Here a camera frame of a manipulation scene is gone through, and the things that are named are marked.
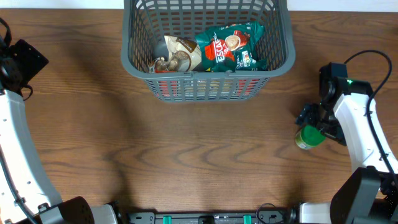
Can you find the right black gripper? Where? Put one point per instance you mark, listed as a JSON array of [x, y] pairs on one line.
[[315, 118]]

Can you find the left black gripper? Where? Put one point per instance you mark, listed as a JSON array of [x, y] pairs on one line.
[[28, 58]]

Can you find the green lidded jar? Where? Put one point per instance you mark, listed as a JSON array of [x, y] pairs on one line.
[[308, 137]]

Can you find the green Nescafe coffee bag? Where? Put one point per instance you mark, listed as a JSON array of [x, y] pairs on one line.
[[231, 48]]

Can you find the orange spaghetti pasta packet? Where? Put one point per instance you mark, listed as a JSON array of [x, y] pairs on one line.
[[206, 89]]

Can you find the beige brown snack pouch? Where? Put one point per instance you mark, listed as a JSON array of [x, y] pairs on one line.
[[175, 54]]

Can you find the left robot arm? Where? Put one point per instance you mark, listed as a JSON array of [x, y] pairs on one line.
[[27, 194]]

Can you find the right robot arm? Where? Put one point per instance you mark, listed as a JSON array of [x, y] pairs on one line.
[[347, 115]]

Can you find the grey plastic lattice basket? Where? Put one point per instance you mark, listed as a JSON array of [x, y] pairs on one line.
[[146, 23]]

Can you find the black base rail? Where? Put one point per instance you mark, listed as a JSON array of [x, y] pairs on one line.
[[264, 216]]

